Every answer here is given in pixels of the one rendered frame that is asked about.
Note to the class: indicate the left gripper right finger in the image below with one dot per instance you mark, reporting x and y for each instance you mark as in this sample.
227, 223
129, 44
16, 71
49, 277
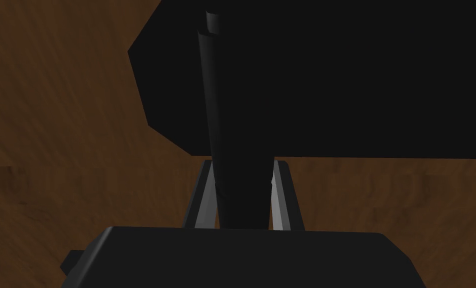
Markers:
282, 200

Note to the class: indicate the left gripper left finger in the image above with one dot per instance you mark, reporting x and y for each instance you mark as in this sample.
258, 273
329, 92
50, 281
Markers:
200, 204

